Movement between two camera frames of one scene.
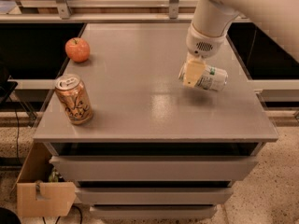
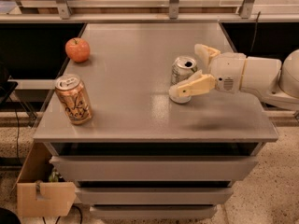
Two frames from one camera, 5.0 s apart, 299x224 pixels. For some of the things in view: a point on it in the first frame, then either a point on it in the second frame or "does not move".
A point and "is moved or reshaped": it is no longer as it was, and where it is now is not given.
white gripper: x=201 y=45 → x=228 y=70
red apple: x=78 y=49 does not move
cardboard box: x=35 y=195 does not move
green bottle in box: x=53 y=176 does not move
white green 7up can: x=213 y=78 is moved or reshaped
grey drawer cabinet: x=153 y=148 does not move
